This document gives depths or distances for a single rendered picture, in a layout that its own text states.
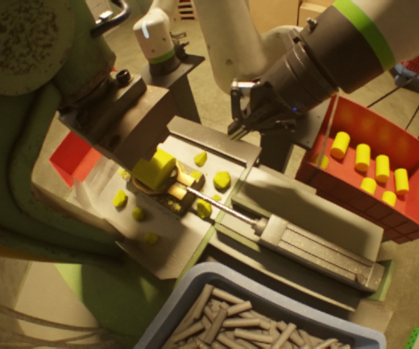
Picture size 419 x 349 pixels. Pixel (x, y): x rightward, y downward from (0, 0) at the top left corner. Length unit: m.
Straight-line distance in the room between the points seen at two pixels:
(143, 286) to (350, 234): 0.40
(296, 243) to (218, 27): 0.38
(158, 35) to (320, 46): 0.67
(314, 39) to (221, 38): 0.21
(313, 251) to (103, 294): 0.40
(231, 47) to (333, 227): 0.38
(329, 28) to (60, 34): 0.23
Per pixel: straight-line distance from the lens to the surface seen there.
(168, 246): 0.38
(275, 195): 0.38
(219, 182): 0.37
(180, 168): 0.38
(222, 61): 0.39
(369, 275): 0.35
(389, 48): 0.22
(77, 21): 0.20
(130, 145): 0.20
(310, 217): 0.38
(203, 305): 0.35
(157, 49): 0.82
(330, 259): 0.31
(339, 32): 0.21
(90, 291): 0.48
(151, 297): 0.40
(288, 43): 0.27
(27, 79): 0.17
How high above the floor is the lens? 1.35
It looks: 61 degrees down
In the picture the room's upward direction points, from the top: 20 degrees counter-clockwise
